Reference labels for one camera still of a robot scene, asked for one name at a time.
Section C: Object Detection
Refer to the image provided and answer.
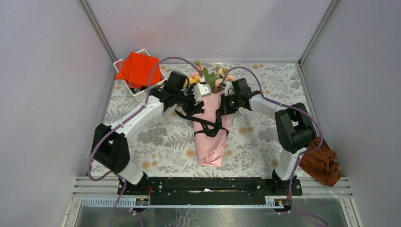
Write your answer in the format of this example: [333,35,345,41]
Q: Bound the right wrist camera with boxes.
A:
[222,80,235,96]

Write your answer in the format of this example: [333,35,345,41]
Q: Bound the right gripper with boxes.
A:
[218,93,241,116]

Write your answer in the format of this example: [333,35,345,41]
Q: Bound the orange cloth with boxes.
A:
[115,52,159,88]

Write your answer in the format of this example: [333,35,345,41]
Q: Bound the yellow flower stem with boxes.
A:
[189,75,200,85]

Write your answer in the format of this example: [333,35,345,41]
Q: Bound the black strap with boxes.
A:
[174,103,229,139]

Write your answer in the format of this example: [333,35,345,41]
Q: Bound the pink flower stem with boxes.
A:
[191,61,205,77]

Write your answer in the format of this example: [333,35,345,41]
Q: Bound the white plastic basket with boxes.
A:
[113,49,168,102]

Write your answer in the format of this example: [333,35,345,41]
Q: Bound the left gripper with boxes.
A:
[174,83,203,116]

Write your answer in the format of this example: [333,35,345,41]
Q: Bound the floral table cloth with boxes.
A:
[128,63,306,177]

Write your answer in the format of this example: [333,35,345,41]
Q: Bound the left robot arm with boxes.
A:
[91,71,211,194]

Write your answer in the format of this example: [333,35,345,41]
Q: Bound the pink white rose stems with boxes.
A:
[200,65,228,93]

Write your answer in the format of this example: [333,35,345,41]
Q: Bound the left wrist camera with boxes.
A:
[193,83,212,102]

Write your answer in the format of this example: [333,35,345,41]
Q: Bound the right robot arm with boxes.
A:
[219,78,316,195]

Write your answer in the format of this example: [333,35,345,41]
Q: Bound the brown cloth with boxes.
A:
[299,140,341,187]

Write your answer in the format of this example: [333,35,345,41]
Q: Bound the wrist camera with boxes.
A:
[222,80,235,96]
[193,83,212,102]

